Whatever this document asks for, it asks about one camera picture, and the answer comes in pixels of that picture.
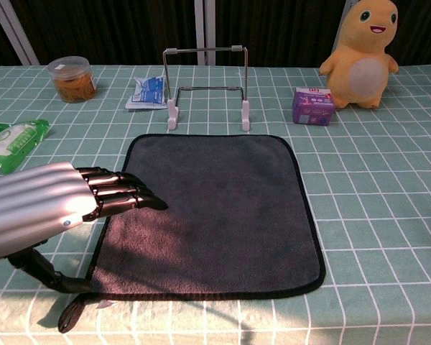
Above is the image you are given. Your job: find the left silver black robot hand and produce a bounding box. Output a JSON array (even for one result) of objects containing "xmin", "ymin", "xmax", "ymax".
[{"xmin": 0, "ymin": 161, "xmax": 169, "ymax": 295}]

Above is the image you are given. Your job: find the black and blue towel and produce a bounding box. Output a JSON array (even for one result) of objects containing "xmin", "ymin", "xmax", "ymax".
[{"xmin": 57, "ymin": 133, "xmax": 327, "ymax": 334}]

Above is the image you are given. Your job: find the green white plastic package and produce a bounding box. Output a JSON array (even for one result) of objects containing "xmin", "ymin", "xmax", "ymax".
[{"xmin": 0, "ymin": 119, "xmax": 50, "ymax": 176}]

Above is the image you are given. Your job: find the clear jar of orange snacks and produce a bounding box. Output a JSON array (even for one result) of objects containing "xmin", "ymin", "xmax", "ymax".
[{"xmin": 47, "ymin": 56, "xmax": 98, "ymax": 104}]

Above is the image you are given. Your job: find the white blue wipes packet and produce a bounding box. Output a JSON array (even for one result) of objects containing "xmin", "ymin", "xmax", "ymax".
[{"xmin": 124, "ymin": 75, "xmax": 169, "ymax": 111}]

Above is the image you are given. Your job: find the small purple box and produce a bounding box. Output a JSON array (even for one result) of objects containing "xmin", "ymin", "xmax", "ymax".
[{"xmin": 292, "ymin": 86, "xmax": 335, "ymax": 127}]

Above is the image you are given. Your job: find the green checked tablecloth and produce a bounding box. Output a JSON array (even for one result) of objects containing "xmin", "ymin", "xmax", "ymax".
[{"xmin": 0, "ymin": 64, "xmax": 431, "ymax": 345}]

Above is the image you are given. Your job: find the yellow plush toy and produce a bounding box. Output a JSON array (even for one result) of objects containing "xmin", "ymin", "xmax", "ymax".
[{"xmin": 318, "ymin": 0, "xmax": 399, "ymax": 110}]

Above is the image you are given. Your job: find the metal wire rack stand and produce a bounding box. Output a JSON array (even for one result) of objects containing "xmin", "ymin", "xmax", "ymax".
[{"xmin": 162, "ymin": 45, "xmax": 251, "ymax": 131}]

